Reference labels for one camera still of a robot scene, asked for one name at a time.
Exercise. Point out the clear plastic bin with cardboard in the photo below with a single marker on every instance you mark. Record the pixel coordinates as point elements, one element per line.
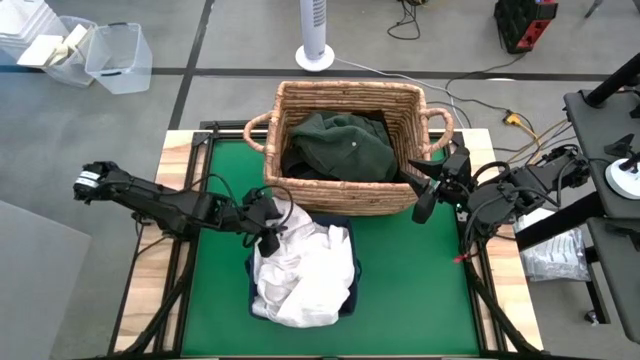
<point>70,75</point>

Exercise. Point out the stack of white lids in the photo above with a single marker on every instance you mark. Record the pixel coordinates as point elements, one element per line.
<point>20,22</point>

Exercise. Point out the black support beam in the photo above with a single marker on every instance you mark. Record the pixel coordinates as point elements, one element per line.
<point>560,227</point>

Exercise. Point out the empty clear plastic bin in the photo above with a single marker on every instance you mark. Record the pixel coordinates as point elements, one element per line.
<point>120,60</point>

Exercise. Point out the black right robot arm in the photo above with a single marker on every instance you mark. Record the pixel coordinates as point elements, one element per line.
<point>520,195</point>

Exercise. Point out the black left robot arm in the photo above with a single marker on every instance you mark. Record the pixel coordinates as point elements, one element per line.
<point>150,200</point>

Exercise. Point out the black aluminium table frame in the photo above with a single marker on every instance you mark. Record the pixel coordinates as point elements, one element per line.
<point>220,124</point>

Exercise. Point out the black slanted pole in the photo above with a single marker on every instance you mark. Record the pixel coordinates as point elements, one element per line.
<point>615,80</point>

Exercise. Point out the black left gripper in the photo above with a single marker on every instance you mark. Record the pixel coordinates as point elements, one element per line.
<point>250,212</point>

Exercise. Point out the black clamp mount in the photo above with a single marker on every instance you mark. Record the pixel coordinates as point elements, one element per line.
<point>622,147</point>

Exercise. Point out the white tower fan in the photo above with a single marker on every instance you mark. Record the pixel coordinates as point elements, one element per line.
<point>314,30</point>

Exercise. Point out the black and red crate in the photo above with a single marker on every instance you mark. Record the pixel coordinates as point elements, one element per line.
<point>525,25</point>

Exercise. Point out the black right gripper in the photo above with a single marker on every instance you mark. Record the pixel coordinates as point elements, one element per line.
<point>455,175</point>

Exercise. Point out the navy blue fabric bin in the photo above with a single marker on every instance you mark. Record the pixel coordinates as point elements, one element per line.
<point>353,300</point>

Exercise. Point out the black caster wheel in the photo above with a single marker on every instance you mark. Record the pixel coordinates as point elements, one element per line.
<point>592,316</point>

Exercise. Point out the grey side table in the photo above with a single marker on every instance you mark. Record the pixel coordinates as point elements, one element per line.
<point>600,125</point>

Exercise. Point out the grey lower shelf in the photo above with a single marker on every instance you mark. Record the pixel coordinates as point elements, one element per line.
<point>620,270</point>

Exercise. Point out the clear plastic bag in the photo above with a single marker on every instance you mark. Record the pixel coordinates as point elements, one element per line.
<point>555,255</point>

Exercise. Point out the dark green garment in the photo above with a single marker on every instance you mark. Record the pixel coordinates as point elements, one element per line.
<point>345,150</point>

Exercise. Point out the white round base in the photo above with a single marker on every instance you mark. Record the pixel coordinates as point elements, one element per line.
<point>625,182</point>

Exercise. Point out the white cardboard pieces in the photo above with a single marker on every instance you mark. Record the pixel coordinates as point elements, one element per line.
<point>40,50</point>

